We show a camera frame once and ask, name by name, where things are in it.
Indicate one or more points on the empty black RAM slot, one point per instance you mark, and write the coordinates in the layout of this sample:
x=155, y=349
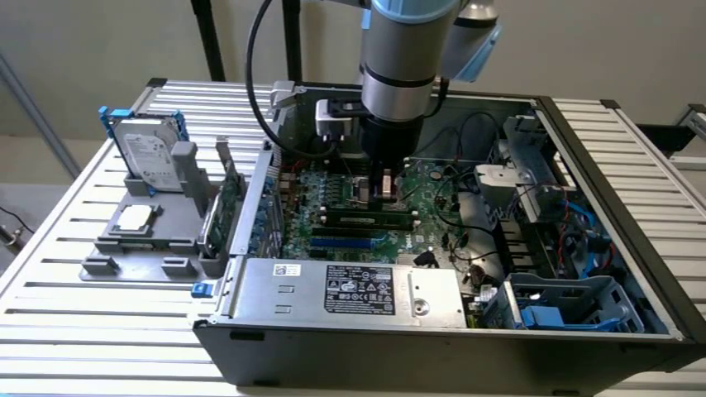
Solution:
x=358, y=231

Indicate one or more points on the CPU socket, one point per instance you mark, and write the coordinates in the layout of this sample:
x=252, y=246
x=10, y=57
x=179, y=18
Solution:
x=358, y=188

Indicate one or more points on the blue expansion slot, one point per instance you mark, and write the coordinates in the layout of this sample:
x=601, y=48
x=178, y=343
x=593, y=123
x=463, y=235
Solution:
x=347, y=243

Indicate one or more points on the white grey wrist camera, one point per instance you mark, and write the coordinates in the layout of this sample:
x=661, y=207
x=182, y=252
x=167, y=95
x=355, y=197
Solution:
x=334, y=118

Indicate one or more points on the installed RAM stick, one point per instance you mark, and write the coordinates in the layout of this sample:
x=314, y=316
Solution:
x=366, y=219

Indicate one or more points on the blue case latch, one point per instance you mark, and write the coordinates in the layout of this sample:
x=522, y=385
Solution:
x=202, y=290

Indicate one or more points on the blue disk caddy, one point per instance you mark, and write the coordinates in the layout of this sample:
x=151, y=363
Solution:
x=179, y=124

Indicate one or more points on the grey blue drive cage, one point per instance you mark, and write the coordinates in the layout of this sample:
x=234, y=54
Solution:
x=574, y=297

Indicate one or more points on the black open PC case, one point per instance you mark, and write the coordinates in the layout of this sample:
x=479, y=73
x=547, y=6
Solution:
x=386, y=355

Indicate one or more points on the black stand pole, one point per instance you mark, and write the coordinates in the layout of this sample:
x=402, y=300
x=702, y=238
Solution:
x=293, y=41
x=210, y=37

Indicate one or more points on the silver power supply unit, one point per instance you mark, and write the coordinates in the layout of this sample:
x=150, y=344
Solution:
x=309, y=293

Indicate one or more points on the silver hard disk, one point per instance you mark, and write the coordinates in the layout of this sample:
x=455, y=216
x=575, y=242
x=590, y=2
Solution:
x=148, y=153

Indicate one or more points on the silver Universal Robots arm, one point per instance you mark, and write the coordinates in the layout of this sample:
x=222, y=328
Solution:
x=394, y=49

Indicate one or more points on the green motherboard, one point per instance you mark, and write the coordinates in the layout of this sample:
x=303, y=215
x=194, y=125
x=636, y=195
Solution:
x=430, y=215

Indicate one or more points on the grey parts rack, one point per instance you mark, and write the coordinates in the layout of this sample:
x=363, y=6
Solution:
x=138, y=252

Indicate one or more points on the green graphics card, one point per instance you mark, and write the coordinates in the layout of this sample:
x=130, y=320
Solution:
x=223, y=207

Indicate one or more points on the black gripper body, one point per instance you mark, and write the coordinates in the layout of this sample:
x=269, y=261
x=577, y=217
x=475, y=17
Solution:
x=393, y=138

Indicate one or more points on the silver CPU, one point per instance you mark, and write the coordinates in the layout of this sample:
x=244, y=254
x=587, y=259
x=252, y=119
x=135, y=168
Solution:
x=135, y=217

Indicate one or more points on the aluminium profile frame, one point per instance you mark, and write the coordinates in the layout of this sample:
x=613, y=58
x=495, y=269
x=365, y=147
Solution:
x=689, y=136

